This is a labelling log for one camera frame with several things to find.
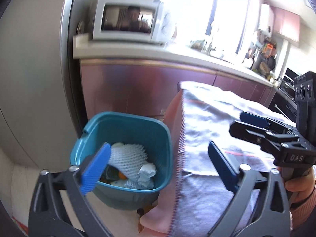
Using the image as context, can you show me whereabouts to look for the gold snack wrapper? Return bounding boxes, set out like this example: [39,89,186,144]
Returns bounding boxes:
[100,165,120,183]

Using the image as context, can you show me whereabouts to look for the white foam fruit net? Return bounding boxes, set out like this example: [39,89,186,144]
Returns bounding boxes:
[108,144,148,181]

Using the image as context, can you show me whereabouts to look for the white tissue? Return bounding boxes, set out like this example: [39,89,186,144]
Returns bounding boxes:
[138,163,156,189]

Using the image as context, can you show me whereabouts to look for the orange peel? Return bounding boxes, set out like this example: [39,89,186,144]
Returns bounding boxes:
[118,172,127,180]

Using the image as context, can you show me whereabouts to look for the crushed paper cup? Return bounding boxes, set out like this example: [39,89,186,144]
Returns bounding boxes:
[110,179,142,189]

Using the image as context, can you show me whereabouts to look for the teal plastic trash bin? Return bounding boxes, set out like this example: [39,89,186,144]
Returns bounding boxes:
[70,112,173,210]

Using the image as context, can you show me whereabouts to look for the purple kitchen counter cabinets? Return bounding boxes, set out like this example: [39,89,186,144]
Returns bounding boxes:
[72,34,275,119]

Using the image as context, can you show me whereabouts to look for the person's right hand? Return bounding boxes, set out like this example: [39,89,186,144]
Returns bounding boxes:
[284,168,315,203]

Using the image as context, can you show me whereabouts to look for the black built-in oven stove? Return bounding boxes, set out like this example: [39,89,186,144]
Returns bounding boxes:
[268,69,298,122]

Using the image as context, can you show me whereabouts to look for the black hanging frying pan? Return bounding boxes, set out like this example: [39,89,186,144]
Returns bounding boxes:
[266,56,276,71]

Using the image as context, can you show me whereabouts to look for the purple plaid tablecloth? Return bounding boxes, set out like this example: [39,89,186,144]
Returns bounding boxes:
[169,81,291,236]

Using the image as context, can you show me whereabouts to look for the white water heater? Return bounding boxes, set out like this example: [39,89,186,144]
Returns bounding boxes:
[258,4,274,38]

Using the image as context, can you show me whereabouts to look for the pink under cloth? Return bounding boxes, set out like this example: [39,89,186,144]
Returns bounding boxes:
[138,91,182,236]

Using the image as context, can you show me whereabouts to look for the grey refrigerator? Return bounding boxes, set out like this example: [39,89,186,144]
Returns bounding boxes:
[1,0,77,171]

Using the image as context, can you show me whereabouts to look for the white microwave oven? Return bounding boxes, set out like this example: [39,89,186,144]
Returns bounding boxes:
[92,0,176,44]

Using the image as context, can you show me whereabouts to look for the pink wall cabinet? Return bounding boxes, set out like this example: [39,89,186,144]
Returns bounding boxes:
[272,7,300,47]

